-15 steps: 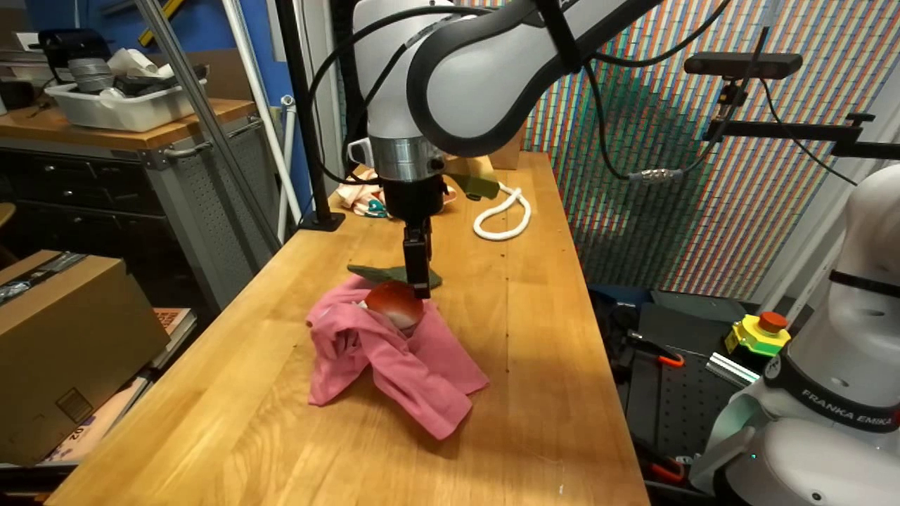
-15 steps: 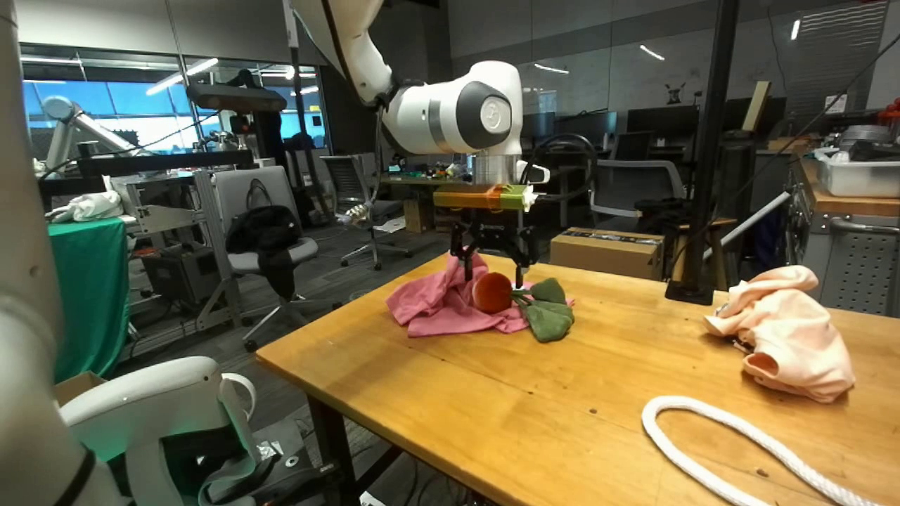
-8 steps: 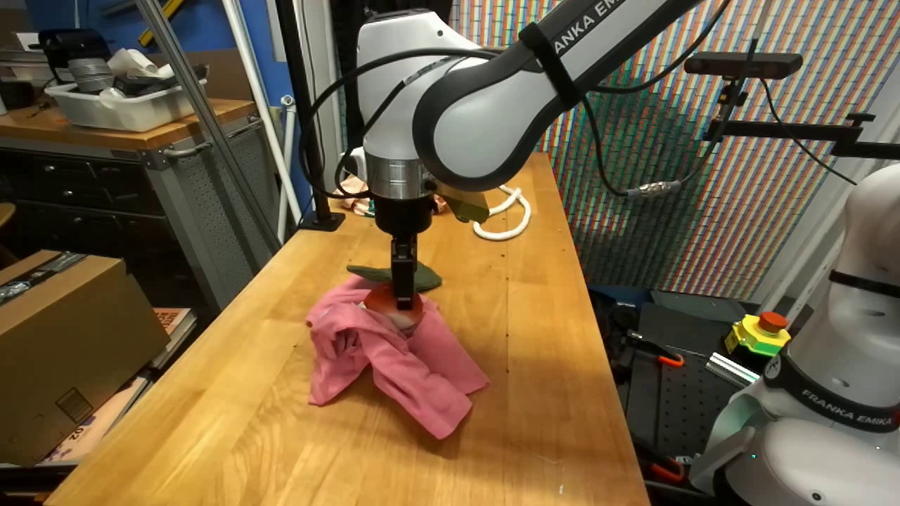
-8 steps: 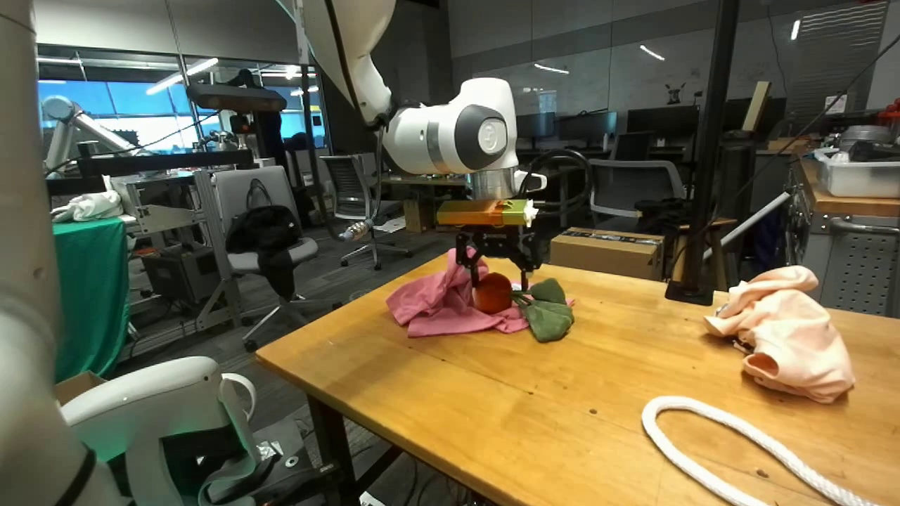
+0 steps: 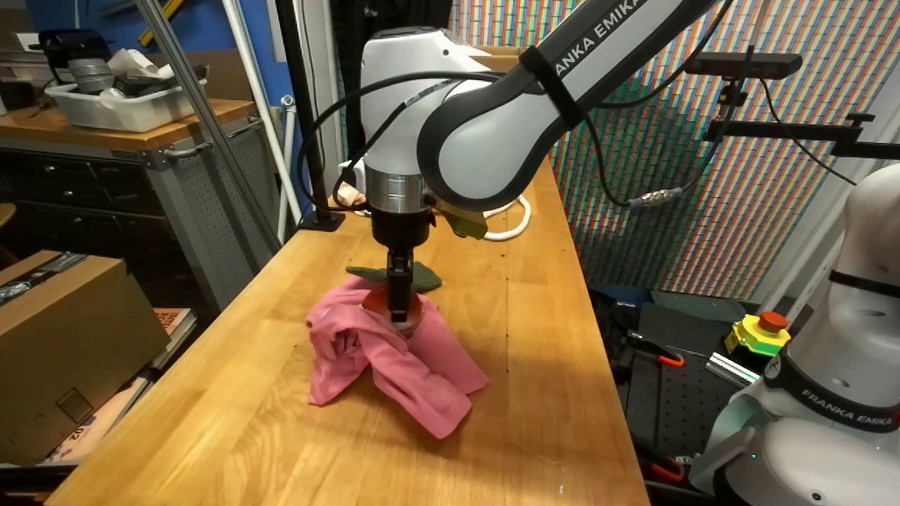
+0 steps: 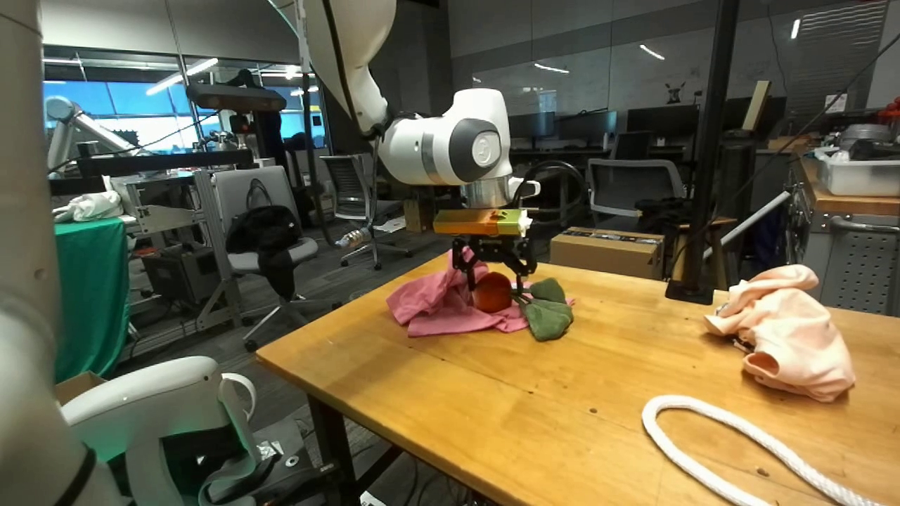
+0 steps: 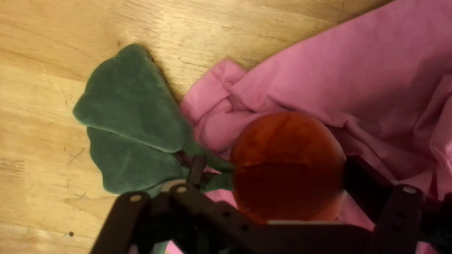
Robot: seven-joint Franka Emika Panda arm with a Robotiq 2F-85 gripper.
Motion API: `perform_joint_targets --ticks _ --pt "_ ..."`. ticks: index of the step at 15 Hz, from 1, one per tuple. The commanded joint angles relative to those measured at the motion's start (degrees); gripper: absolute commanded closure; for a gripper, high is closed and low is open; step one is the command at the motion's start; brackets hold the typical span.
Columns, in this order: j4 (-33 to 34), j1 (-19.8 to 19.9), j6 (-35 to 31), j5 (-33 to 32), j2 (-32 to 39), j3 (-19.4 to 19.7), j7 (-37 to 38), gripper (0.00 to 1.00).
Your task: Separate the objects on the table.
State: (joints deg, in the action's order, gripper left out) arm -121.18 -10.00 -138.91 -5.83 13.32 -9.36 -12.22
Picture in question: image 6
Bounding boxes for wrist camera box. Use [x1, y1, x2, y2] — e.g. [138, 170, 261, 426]
[432, 208, 531, 237]

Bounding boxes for black camera stand pole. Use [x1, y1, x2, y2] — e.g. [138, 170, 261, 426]
[666, 0, 739, 305]

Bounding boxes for cardboard box on table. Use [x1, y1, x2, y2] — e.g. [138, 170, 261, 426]
[549, 227, 664, 278]

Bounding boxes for orange plush fruit green leaves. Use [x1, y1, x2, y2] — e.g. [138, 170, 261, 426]
[470, 274, 573, 344]

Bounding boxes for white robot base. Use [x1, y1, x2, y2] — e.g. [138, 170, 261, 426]
[0, 0, 265, 506]

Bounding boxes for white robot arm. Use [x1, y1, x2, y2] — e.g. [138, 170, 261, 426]
[299, 0, 540, 288]

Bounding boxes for white plastic bin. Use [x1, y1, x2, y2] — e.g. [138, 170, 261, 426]
[812, 149, 900, 198]

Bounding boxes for green cloth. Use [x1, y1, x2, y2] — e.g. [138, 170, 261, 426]
[52, 219, 128, 379]

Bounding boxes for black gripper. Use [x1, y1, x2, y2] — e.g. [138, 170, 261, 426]
[452, 237, 538, 296]

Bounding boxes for light peach shirt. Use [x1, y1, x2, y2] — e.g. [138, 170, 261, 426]
[705, 265, 854, 403]

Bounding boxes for black office chair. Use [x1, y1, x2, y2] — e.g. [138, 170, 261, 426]
[211, 166, 317, 351]

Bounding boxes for white rope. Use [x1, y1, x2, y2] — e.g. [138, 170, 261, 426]
[637, 392, 888, 506]

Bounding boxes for pink cloth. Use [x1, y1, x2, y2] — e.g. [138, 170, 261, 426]
[387, 263, 525, 337]

